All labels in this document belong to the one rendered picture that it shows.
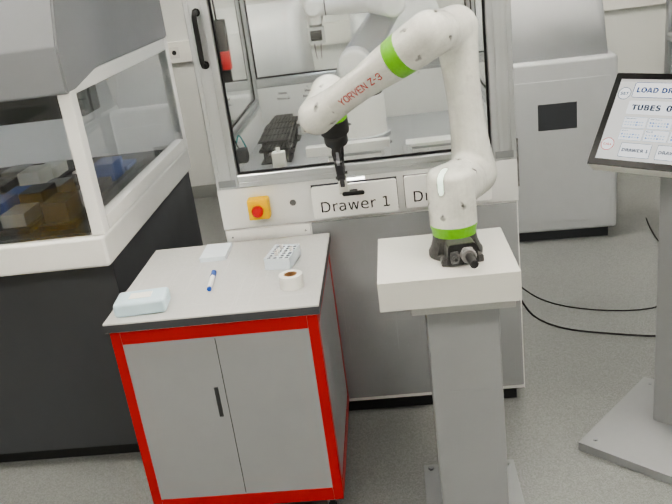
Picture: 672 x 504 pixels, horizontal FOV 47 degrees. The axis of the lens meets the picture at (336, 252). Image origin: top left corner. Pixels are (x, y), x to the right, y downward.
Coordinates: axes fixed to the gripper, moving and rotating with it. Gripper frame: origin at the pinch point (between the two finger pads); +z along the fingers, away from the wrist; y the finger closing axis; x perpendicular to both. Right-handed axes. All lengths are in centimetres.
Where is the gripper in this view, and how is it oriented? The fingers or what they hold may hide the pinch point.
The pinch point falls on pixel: (342, 184)
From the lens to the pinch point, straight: 255.9
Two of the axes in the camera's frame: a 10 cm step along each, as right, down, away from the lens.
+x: 9.9, -1.0, -0.9
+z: 1.3, 7.4, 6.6
